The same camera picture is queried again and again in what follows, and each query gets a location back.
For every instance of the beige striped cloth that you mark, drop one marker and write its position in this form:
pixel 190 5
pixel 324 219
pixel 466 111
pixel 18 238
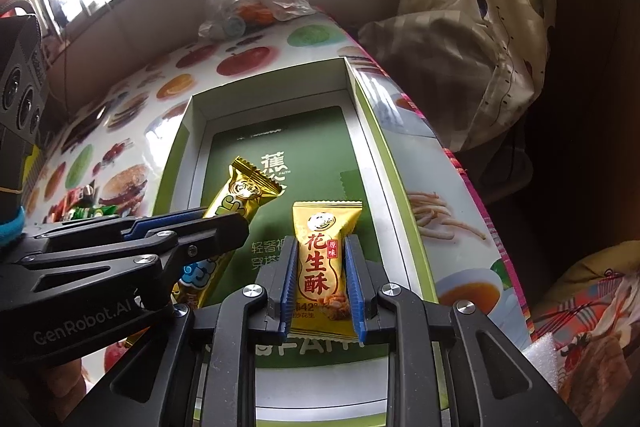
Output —
pixel 430 57

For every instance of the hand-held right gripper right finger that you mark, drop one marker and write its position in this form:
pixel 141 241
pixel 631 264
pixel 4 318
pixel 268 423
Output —
pixel 354 292

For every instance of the orange packet in bag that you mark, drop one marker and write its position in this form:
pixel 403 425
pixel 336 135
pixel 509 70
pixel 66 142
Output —
pixel 252 11

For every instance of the small cup with teal lid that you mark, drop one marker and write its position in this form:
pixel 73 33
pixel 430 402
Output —
pixel 233 26

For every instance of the green and white cardboard box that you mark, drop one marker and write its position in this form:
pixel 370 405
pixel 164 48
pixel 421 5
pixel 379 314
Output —
pixel 300 132

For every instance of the food print tablecloth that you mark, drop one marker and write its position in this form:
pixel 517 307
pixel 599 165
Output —
pixel 150 72

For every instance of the red and black snack packet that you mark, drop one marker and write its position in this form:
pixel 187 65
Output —
pixel 75 198

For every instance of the person's left hand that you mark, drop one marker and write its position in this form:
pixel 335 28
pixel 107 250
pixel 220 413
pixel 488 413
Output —
pixel 55 392

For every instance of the gold snack bar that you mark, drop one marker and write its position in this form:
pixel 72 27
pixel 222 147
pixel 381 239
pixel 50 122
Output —
pixel 240 192

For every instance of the green snack packet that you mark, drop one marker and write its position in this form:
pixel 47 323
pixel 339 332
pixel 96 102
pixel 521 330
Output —
pixel 95 211

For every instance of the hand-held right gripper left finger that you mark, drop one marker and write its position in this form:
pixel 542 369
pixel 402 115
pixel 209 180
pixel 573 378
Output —
pixel 289 289

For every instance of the white foam sheet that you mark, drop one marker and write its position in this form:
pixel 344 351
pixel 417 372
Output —
pixel 542 357

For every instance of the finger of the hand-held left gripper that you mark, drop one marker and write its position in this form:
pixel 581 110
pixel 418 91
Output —
pixel 155 223
pixel 210 239

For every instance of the yellow peanut candy packet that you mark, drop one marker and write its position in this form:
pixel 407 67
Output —
pixel 325 257

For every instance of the red patterned blanket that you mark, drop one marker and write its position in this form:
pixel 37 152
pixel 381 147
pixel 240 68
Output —
pixel 595 342

